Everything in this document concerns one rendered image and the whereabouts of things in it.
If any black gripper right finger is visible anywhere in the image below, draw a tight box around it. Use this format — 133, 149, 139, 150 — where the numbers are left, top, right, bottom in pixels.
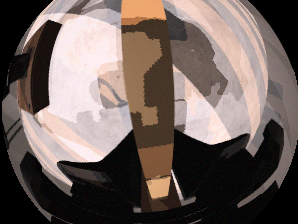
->
172, 129, 250, 201

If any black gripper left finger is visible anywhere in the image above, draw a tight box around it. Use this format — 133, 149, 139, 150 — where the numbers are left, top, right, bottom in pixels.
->
56, 129, 142, 209

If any brown wooden post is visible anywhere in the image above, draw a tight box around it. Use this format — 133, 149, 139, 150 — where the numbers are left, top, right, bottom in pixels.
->
141, 169, 182, 213

